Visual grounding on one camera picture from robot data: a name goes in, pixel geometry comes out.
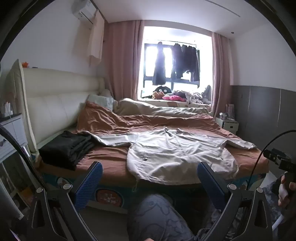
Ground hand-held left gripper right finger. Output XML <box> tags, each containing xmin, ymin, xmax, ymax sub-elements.
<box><xmin>197</xmin><ymin>161</ymin><xmax>274</xmax><ymax>241</ymax></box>

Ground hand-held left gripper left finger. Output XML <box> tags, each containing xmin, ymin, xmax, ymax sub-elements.
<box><xmin>26</xmin><ymin>161</ymin><xmax>103</xmax><ymax>241</ymax></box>

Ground beige jacket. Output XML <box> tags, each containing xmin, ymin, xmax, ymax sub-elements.
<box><xmin>77</xmin><ymin>127</ymin><xmax>258</xmax><ymax>186</ymax></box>

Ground black folded clothes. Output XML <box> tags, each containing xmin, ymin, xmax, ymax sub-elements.
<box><xmin>38</xmin><ymin>130</ymin><xmax>99</xmax><ymax>171</ymax></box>

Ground pile of pale clothes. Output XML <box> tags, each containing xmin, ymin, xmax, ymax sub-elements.
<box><xmin>176</xmin><ymin>90</ymin><xmax>206</xmax><ymax>104</ymax></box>

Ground person's right hand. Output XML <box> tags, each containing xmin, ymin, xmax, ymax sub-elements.
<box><xmin>278</xmin><ymin>182</ymin><xmax>296</xmax><ymax>209</ymax></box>

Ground printed bed base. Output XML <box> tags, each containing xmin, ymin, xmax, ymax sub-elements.
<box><xmin>35</xmin><ymin>162</ymin><xmax>269</xmax><ymax>209</ymax></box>

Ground white nightstand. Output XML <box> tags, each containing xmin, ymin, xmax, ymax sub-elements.
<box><xmin>215</xmin><ymin>117</ymin><xmax>239</xmax><ymax>136</ymax></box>

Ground person's leg in patterned trousers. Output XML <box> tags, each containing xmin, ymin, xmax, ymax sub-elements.
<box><xmin>127</xmin><ymin>193</ymin><xmax>197</xmax><ymax>241</ymax></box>

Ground upright striped books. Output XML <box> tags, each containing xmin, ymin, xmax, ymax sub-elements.
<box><xmin>225</xmin><ymin>103</ymin><xmax>237</xmax><ymax>120</ymax></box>

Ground bed with brown blanket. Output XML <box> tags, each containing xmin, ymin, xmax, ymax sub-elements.
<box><xmin>39</xmin><ymin>101</ymin><xmax>269</xmax><ymax>183</ymax></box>

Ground pale patterned pillow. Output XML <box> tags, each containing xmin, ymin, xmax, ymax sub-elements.
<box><xmin>88</xmin><ymin>94</ymin><xmax>115</xmax><ymax>109</ymax></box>

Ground grey plush toy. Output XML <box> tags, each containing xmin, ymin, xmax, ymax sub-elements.
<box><xmin>201</xmin><ymin>85</ymin><xmax>212</xmax><ymax>105</ymax></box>

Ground white bedside cabinet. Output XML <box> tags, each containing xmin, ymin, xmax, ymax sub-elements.
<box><xmin>0</xmin><ymin>113</ymin><xmax>29</xmax><ymax>163</ymax></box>

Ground beige duvet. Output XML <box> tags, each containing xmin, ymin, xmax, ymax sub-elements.
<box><xmin>114</xmin><ymin>98</ymin><xmax>214</xmax><ymax>117</ymax></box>

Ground pink plush toy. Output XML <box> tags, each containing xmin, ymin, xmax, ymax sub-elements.
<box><xmin>162</xmin><ymin>94</ymin><xmax>185</xmax><ymax>102</ymax></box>

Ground cream padded headboard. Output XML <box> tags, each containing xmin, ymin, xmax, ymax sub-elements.
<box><xmin>6</xmin><ymin>59</ymin><xmax>108</xmax><ymax>153</ymax></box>

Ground black round plush toy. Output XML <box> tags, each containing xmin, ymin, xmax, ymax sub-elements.
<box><xmin>154</xmin><ymin>85</ymin><xmax>171</xmax><ymax>95</ymax></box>

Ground pink curtain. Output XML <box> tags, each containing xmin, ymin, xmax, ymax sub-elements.
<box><xmin>210</xmin><ymin>32</ymin><xmax>232</xmax><ymax>121</ymax></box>
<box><xmin>102</xmin><ymin>20</ymin><xmax>145</xmax><ymax>101</ymax></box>

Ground window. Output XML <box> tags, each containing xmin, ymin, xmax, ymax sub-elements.
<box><xmin>137</xmin><ymin>27</ymin><xmax>213</xmax><ymax>102</ymax></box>

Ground dark hanging coats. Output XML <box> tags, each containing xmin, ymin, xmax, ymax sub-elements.
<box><xmin>171</xmin><ymin>43</ymin><xmax>200</xmax><ymax>82</ymax></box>

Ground cream hanging cloth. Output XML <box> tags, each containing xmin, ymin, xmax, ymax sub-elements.
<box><xmin>87</xmin><ymin>10</ymin><xmax>105</xmax><ymax>63</ymax></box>

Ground white air conditioner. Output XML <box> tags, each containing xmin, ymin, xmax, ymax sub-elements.
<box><xmin>70</xmin><ymin>0</ymin><xmax>97</xmax><ymax>25</ymax></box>

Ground thin black cable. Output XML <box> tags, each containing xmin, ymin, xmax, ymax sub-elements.
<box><xmin>245</xmin><ymin>130</ymin><xmax>296</xmax><ymax>190</ymax></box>

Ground thick black cable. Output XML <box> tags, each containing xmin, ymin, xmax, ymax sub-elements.
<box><xmin>0</xmin><ymin>123</ymin><xmax>48</xmax><ymax>190</ymax></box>

